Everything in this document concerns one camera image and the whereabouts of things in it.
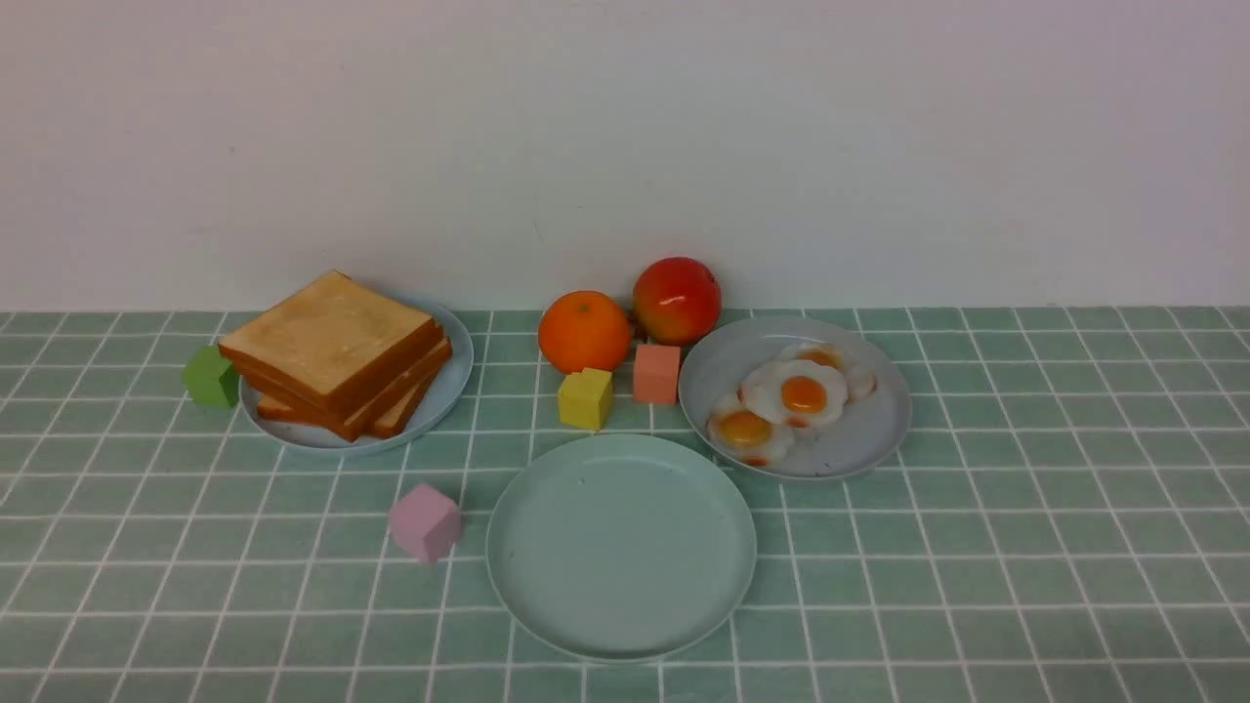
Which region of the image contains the green serving plate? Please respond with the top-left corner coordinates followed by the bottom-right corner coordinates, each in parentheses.
top-left (483, 434), bottom-right (758, 663)

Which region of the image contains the red apple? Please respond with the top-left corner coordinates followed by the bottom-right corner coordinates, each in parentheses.
top-left (631, 256), bottom-right (723, 346)

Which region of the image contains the green foam cube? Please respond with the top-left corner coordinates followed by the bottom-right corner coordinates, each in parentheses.
top-left (183, 344), bottom-right (238, 408)

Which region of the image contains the orange fruit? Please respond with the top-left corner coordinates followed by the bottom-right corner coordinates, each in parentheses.
top-left (538, 290), bottom-right (633, 375)

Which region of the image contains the yellow foam cube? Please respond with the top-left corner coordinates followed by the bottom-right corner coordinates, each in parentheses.
top-left (558, 367), bottom-right (613, 433)

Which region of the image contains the grey egg plate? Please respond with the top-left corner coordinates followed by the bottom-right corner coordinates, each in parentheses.
top-left (679, 316), bottom-right (913, 480)

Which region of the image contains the pink foam cube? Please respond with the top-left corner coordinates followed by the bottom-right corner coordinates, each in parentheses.
top-left (388, 484), bottom-right (463, 563)

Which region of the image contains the light blue bread plate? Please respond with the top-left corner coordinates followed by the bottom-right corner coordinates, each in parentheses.
top-left (238, 291), bottom-right (475, 459)

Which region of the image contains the salmon foam cube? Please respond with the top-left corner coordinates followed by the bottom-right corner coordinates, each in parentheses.
top-left (633, 344), bottom-right (683, 405)

